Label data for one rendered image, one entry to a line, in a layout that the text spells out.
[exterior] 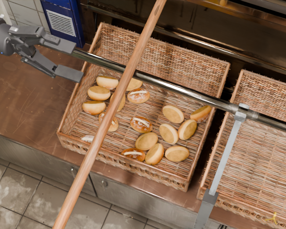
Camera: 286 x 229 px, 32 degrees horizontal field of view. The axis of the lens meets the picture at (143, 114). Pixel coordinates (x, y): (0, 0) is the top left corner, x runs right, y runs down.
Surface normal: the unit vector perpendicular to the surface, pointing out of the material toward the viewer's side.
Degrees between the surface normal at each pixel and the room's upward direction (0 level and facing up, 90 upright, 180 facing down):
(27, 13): 90
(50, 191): 0
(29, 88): 0
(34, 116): 0
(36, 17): 90
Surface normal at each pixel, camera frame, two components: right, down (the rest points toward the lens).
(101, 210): -0.02, -0.42
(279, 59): -0.36, 0.65
